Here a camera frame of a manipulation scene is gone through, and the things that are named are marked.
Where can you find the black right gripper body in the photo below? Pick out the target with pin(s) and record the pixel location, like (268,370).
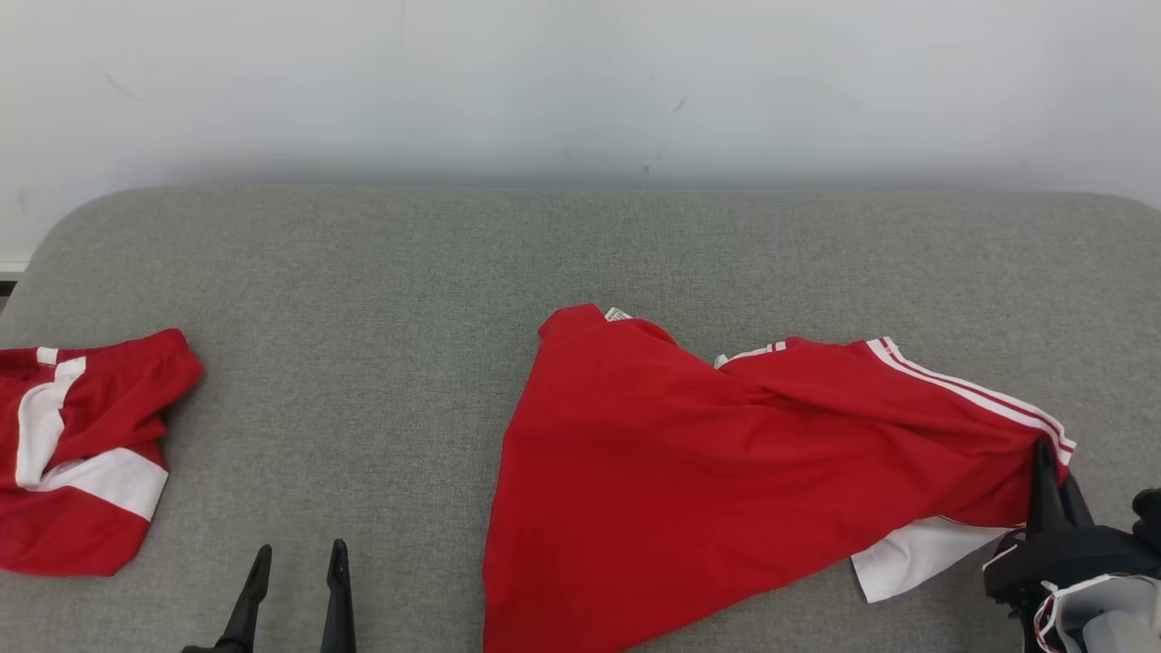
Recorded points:
(1061,558)

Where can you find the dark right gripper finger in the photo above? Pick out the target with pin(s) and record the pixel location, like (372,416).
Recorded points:
(1045,499)
(1077,508)

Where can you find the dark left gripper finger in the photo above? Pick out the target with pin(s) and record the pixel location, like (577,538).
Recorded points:
(338,608)
(247,608)

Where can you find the red white basketball shorts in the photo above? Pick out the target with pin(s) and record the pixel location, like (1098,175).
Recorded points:
(100,408)

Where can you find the red Bulls basketball jersey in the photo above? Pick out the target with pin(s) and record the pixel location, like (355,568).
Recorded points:
(653,472)

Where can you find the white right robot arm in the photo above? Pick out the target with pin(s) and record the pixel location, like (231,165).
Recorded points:
(1116,626)

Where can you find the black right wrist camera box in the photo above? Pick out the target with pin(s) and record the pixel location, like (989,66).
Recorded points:
(1150,512)

